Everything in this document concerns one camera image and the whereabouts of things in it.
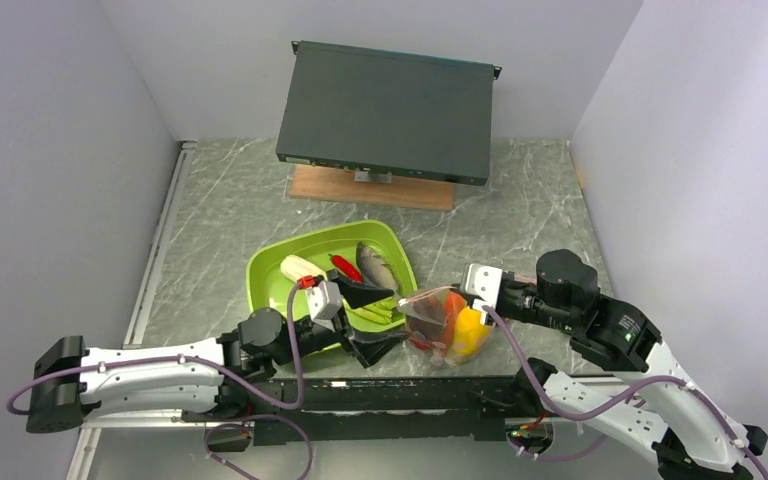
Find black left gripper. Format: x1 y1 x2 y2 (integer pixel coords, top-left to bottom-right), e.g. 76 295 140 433
272 269 409 366

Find grey toy fish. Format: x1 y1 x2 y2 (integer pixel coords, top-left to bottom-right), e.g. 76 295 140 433
355 242 400 295

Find yellow bell pepper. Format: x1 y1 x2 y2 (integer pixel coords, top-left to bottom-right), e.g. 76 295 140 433
445 307 492 365

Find orange red chili pepper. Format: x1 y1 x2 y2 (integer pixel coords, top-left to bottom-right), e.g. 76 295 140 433
433 290 467 354

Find clear pink zip top bag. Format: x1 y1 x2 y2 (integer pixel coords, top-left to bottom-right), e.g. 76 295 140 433
397 285 492 367

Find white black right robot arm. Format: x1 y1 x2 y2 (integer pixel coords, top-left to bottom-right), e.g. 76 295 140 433
466 249 768 479

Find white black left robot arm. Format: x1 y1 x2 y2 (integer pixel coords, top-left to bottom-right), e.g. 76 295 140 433
7 272 404 434

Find green celery stalks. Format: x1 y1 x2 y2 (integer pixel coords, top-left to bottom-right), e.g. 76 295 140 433
279 254 402 326

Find green plastic tray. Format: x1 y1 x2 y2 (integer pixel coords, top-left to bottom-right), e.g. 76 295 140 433
246 220 418 314

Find wooden board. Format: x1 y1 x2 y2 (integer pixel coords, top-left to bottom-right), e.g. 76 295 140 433
288 165 455 211

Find dark grey rack device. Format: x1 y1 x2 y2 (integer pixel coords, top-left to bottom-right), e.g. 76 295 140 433
276 41 501 186

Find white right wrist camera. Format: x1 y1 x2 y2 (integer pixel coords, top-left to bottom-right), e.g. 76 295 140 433
459 263 505 326

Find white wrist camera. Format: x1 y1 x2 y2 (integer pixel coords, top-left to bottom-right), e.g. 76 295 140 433
302 276 343 329
459 263 505 326

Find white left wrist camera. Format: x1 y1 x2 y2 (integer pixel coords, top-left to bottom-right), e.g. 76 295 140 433
302 276 343 329

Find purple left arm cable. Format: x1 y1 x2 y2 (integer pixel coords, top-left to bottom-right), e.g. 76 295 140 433
6 284 306 417

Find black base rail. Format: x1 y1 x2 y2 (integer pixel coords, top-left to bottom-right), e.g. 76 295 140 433
182 375 551 446

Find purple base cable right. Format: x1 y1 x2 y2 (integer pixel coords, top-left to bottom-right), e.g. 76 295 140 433
509 397 650 464

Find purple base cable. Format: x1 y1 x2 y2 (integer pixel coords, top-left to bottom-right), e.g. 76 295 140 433
202 413 316 480
509 397 650 464

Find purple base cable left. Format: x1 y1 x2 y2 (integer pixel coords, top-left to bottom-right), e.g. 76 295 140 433
202 413 316 480

